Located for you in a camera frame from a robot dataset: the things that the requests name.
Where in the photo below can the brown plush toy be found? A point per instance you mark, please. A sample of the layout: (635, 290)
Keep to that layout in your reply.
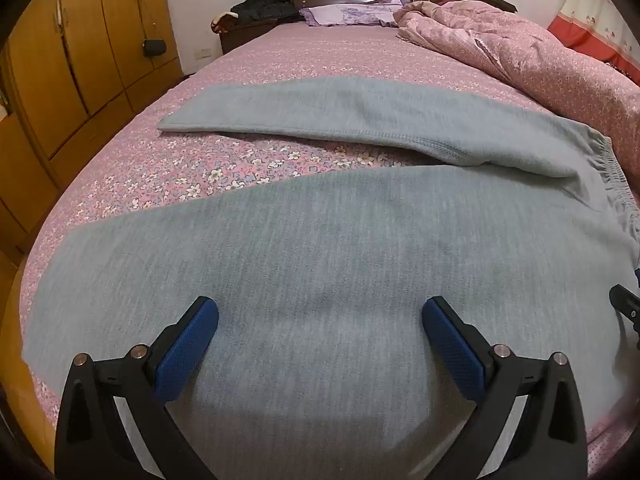
(222, 22)

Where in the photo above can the small black hanging bag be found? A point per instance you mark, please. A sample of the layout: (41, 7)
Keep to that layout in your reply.
(154, 48)

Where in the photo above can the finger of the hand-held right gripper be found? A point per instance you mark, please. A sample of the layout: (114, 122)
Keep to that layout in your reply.
(625, 302)

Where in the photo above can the bed with pink floral sheet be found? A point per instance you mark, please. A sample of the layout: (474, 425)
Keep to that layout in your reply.
(300, 60)

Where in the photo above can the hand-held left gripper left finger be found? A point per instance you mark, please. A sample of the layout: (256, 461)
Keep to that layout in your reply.
(187, 350)

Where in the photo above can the dark wooden nightstand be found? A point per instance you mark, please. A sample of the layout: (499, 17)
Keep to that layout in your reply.
(240, 36)

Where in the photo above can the white printed curtain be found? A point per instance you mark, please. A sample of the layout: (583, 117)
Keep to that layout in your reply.
(600, 10)

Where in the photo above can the purple pillow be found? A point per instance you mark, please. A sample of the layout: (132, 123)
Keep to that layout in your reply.
(345, 14)

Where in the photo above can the pink floral quilt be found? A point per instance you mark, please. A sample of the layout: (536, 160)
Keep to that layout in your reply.
(550, 70)

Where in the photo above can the black patterned cloth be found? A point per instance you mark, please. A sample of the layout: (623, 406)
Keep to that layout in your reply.
(625, 71)

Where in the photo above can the grey pants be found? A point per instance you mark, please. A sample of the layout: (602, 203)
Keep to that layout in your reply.
(320, 240)

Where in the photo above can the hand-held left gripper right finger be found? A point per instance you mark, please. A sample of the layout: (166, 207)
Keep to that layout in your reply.
(452, 350)

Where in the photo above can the wooden wardrobe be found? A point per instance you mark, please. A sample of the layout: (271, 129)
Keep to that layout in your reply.
(75, 60)

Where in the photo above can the pile of dark clothes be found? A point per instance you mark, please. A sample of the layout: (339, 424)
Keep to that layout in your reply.
(265, 10)

